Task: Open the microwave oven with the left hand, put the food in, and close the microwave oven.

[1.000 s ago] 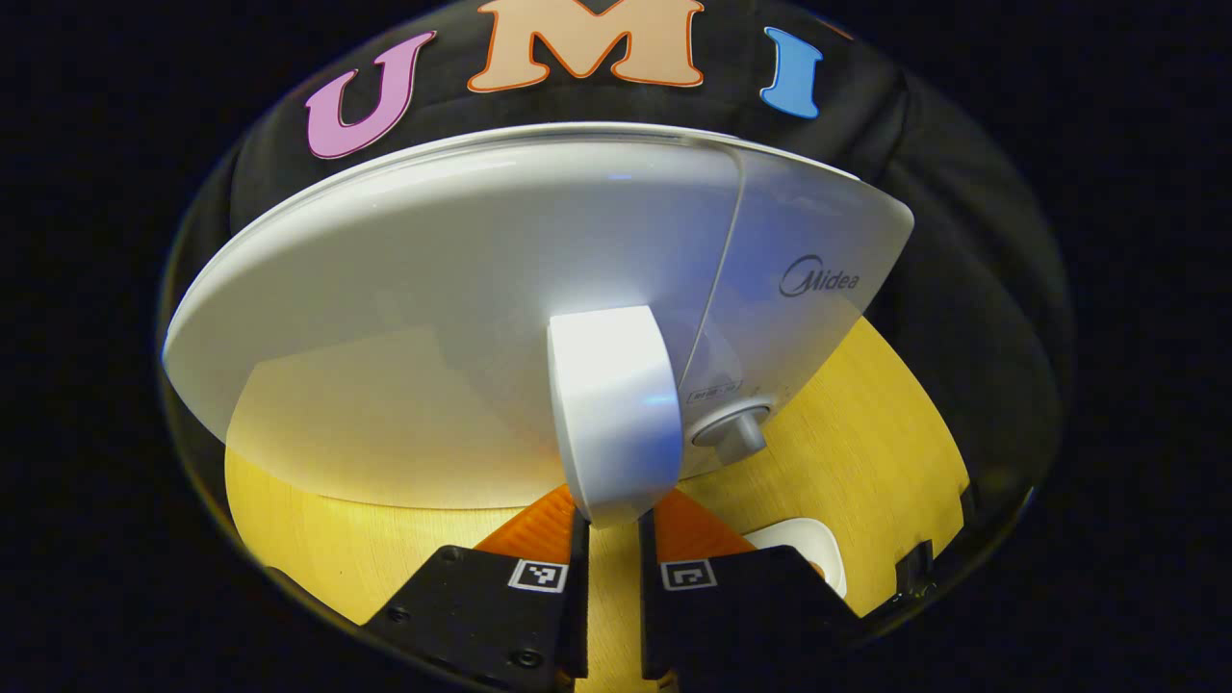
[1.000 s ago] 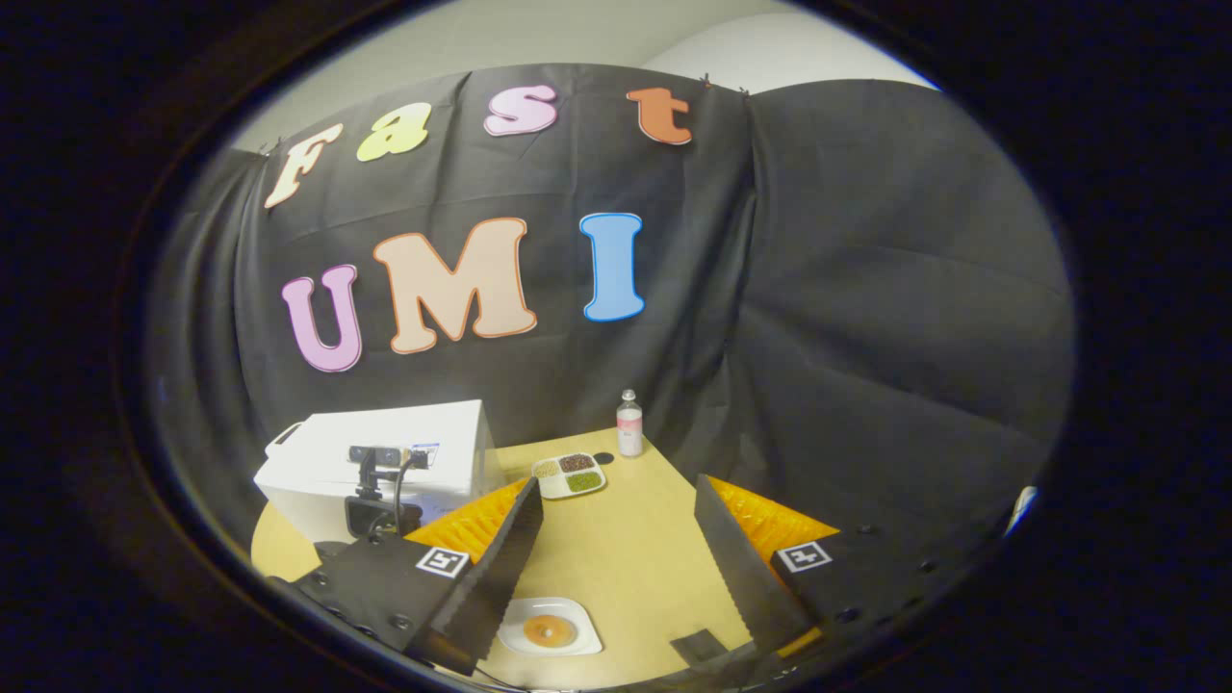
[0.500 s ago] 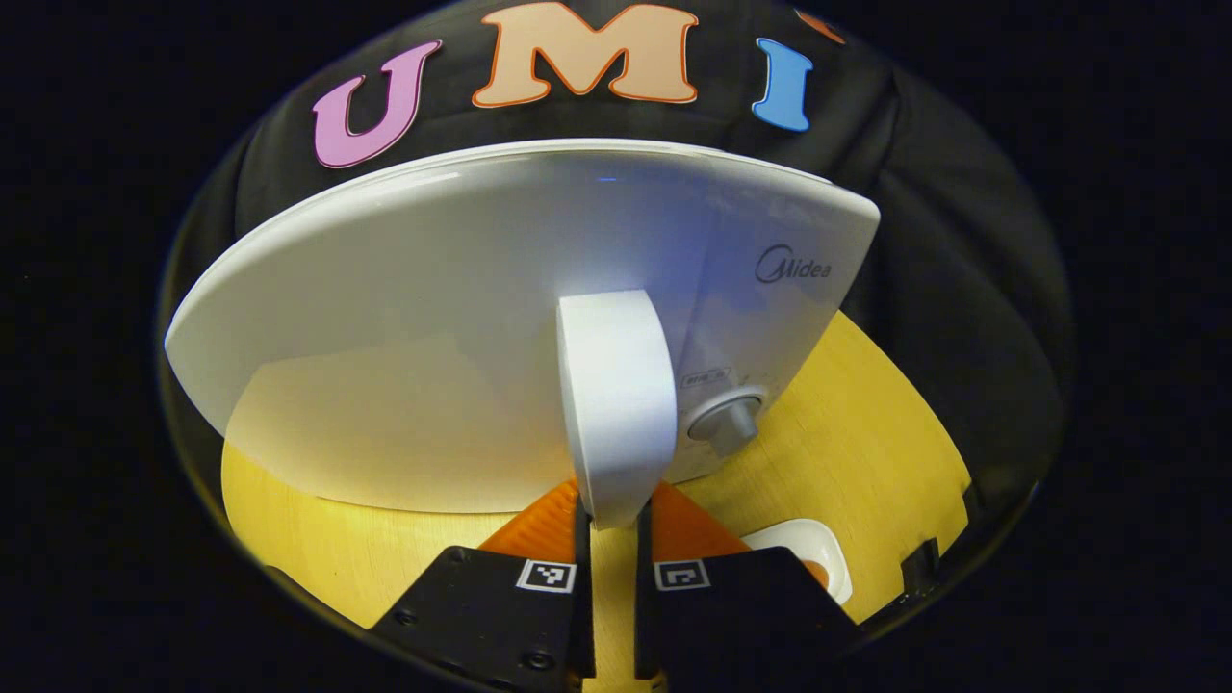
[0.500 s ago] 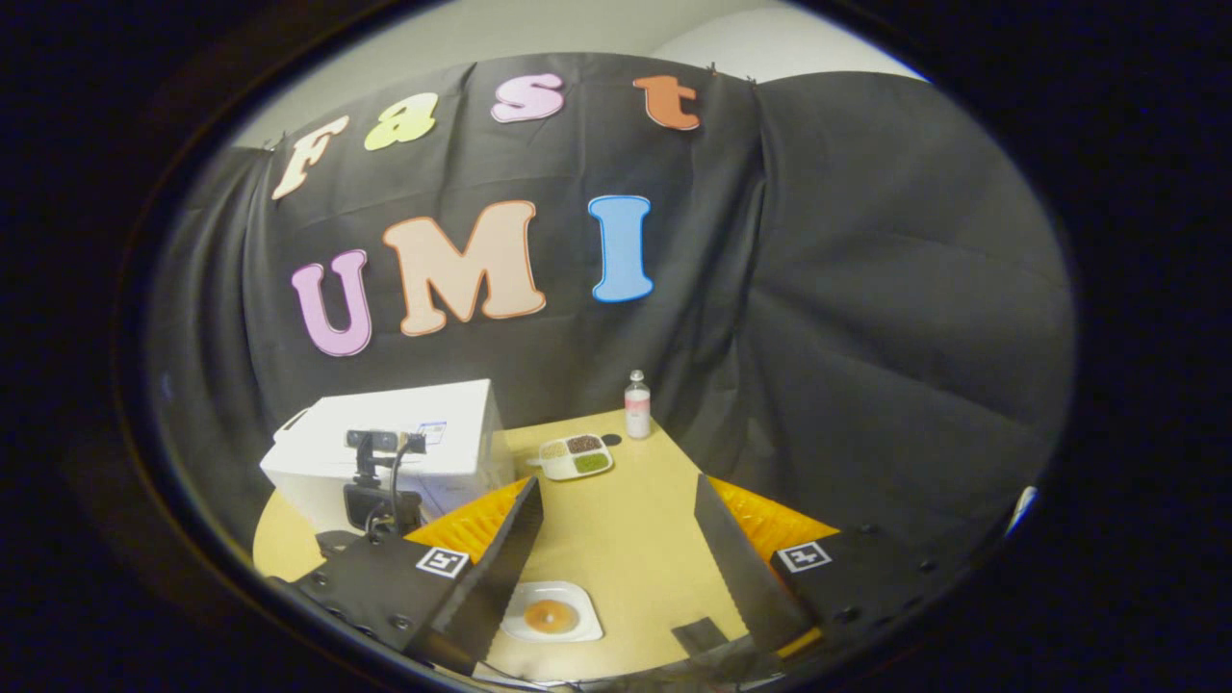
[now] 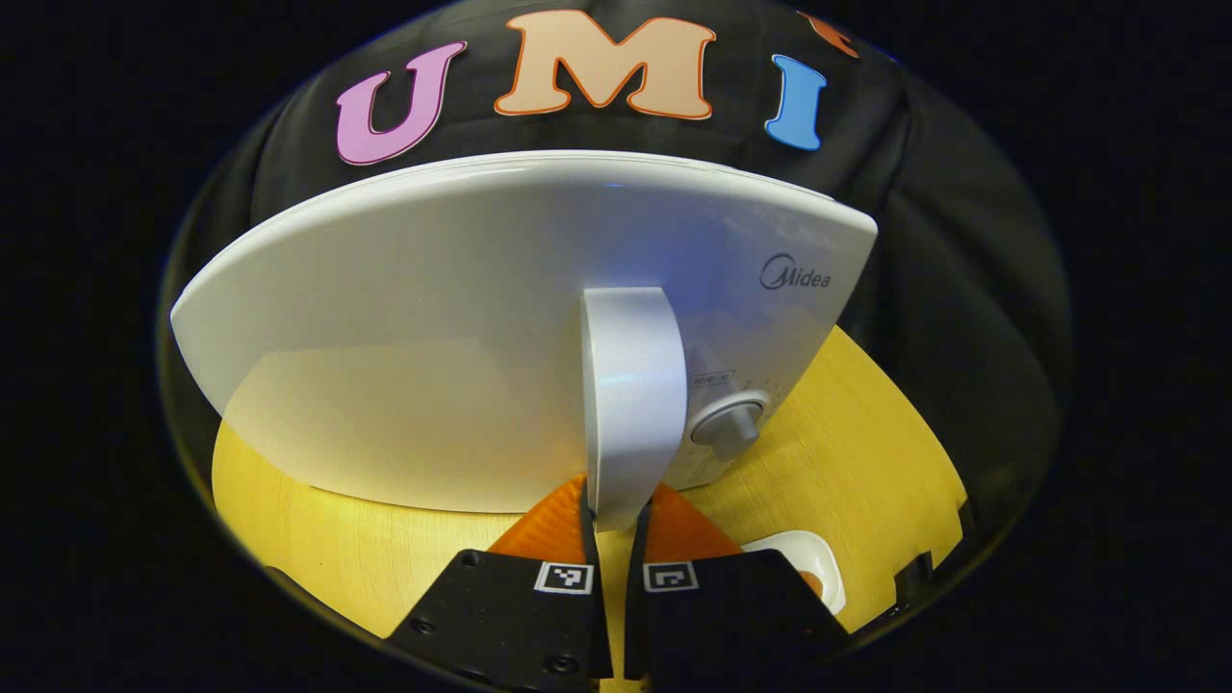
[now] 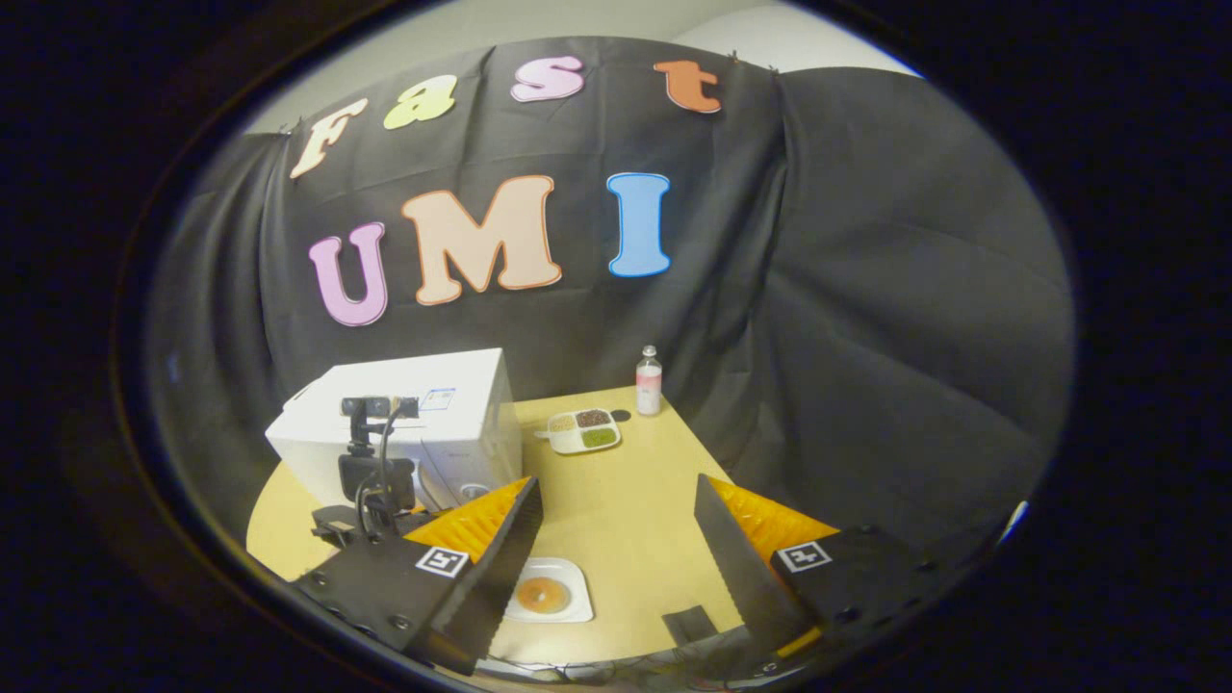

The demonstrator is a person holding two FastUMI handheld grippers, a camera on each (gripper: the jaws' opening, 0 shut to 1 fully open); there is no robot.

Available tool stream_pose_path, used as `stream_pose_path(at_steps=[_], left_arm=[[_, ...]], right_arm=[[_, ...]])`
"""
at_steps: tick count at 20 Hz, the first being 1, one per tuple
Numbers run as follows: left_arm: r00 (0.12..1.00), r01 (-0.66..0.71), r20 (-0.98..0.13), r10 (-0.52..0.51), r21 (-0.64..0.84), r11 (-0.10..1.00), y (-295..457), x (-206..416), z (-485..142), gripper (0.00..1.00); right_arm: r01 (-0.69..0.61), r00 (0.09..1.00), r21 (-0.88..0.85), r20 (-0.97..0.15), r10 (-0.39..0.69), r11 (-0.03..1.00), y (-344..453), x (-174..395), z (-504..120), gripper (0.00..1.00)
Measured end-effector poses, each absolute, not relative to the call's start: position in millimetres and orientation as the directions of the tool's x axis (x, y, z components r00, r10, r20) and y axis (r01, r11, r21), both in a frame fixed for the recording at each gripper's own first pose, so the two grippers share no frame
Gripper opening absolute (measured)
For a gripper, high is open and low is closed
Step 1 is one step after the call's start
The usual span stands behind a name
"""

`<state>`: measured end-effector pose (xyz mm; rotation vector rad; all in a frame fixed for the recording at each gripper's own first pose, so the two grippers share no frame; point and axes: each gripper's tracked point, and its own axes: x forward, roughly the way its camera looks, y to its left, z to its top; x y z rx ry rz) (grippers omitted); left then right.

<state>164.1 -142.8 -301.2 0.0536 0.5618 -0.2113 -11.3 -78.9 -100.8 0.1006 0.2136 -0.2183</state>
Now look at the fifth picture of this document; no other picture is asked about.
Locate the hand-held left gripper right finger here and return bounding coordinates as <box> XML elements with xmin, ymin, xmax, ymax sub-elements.
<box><xmin>624</xmin><ymin>481</ymin><xmax>853</xmax><ymax>693</ymax></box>

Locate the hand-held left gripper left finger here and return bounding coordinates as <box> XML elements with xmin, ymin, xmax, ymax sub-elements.
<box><xmin>385</xmin><ymin>472</ymin><xmax>614</xmax><ymax>693</ymax></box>

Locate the white microwave oven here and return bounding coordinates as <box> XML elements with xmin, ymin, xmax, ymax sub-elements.
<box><xmin>170</xmin><ymin>149</ymin><xmax>879</xmax><ymax>532</ymax></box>

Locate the black backdrop cloth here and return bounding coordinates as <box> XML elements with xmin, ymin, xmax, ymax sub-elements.
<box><xmin>159</xmin><ymin>0</ymin><xmax>1074</xmax><ymax>540</ymax></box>

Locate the white square plate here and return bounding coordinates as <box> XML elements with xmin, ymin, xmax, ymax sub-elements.
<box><xmin>741</xmin><ymin>529</ymin><xmax>847</xmax><ymax>615</ymax></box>

